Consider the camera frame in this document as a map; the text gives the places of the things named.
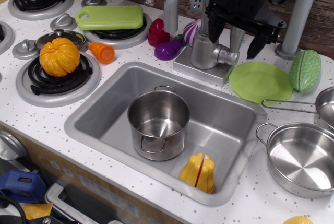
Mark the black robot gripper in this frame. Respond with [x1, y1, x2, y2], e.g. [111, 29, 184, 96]
[205, 0, 286, 59]

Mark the silver faucet lever handle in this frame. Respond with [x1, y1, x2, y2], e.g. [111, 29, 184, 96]
[230, 26, 245, 54]

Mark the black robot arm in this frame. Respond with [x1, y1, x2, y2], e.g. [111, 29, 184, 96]
[205, 0, 287, 59]

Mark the silver toy faucet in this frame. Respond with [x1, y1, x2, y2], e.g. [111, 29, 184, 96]
[164, 0, 240, 87]

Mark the purple white toy onion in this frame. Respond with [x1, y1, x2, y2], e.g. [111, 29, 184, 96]
[183, 19, 202, 47]

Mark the green toy plate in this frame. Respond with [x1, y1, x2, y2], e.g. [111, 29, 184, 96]
[229, 62, 294, 104]

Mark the grey support pole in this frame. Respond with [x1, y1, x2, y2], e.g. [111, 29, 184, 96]
[275, 0, 314, 61]

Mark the purple toy eggplant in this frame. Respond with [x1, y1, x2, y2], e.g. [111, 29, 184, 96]
[154, 34, 186, 61]

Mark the green toy bitter melon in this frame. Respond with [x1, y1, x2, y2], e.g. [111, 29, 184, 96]
[290, 50, 321, 91]

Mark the red toy pepper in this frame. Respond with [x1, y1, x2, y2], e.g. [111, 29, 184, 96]
[148, 18, 170, 47]

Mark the grey sink basin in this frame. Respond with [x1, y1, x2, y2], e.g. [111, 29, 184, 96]
[64, 62, 267, 206]

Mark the stainless steel pot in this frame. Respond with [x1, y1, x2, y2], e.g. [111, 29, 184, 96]
[127, 85, 190, 161]

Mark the back right stove burner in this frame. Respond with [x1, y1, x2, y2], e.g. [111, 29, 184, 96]
[84, 14, 152, 50]

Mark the orange toy carrot piece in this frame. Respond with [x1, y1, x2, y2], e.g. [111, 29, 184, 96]
[88, 42, 115, 64]

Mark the green toy cutting board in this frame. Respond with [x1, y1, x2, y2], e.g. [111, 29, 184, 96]
[75, 5, 144, 30]

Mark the wide stainless steel pan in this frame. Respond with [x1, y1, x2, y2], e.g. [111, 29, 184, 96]
[255, 123, 333, 198]

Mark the yellow toy bell pepper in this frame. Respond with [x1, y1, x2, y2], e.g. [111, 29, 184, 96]
[178, 152, 215, 193]

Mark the grey stove knob back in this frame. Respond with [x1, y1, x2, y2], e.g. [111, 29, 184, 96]
[81, 0, 107, 7]

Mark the grey stove knob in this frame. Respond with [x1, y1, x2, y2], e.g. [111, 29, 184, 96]
[81, 0, 107, 7]
[12, 39, 40, 60]
[50, 13, 77, 31]

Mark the small steel pot lid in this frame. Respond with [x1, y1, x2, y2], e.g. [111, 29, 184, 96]
[34, 29, 87, 52]

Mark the grey stove knob middle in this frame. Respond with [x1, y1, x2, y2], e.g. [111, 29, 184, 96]
[50, 13, 77, 31]

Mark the orange toy pumpkin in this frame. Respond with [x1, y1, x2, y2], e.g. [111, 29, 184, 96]
[39, 38, 80, 77]

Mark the yellow toy lemon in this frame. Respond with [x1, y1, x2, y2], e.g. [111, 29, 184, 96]
[283, 216, 313, 224]

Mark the back left stove burner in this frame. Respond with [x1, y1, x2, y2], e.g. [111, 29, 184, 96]
[8, 0, 74, 21]

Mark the front black stove burner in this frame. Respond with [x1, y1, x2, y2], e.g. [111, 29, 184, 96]
[16, 52, 101, 107]

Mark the grey stove knob front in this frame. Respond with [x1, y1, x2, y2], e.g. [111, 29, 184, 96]
[12, 39, 40, 60]

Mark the far left stove burner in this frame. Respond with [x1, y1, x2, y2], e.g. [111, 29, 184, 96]
[0, 21, 15, 54]

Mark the grey oven knob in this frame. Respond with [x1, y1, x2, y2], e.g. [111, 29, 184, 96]
[1, 129, 27, 161]

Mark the blue clamp tool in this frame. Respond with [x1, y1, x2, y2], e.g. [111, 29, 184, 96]
[1, 170, 47, 203]

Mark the yellow cloth piece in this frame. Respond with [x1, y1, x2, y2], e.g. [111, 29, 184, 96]
[22, 203, 53, 220]

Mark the steel saucepan with handle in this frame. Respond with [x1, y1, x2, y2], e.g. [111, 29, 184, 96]
[261, 87, 333, 132]

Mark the black cable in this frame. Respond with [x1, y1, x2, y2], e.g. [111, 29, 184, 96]
[0, 195, 28, 224]

